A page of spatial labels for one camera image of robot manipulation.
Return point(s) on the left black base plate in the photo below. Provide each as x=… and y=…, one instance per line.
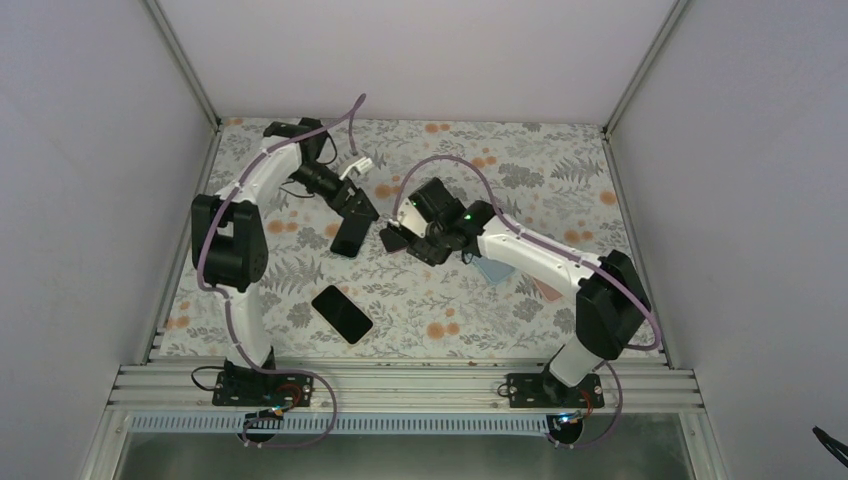
x=244, y=387

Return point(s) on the phone from blue case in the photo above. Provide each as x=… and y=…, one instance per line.
x=351, y=235

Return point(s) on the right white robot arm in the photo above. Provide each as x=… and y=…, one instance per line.
x=610, y=301

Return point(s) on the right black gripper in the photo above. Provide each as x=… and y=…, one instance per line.
x=431, y=255

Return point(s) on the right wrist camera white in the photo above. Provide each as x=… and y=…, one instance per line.
x=409, y=222

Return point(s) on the pink phone case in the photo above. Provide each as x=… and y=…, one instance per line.
x=546, y=292

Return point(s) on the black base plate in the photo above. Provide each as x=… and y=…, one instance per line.
x=244, y=387
x=542, y=390

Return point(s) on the black object at corner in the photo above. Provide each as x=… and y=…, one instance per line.
x=835, y=447

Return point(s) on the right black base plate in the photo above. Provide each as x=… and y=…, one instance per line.
x=542, y=390

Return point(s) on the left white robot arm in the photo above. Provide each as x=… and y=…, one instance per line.
x=228, y=242

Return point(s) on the floral patterned mat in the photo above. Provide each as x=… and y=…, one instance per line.
x=553, y=179

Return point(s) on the aluminium rail frame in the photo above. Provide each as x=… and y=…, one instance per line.
x=418, y=384

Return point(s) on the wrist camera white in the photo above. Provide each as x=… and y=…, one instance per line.
x=356, y=168
x=409, y=222

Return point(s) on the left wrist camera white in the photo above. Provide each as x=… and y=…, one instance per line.
x=356, y=168

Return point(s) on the light blue phone case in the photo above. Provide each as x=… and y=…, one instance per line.
x=494, y=272

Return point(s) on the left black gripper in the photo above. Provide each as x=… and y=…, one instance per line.
x=344, y=206

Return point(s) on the black phone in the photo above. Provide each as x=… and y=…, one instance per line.
x=395, y=239
x=342, y=314

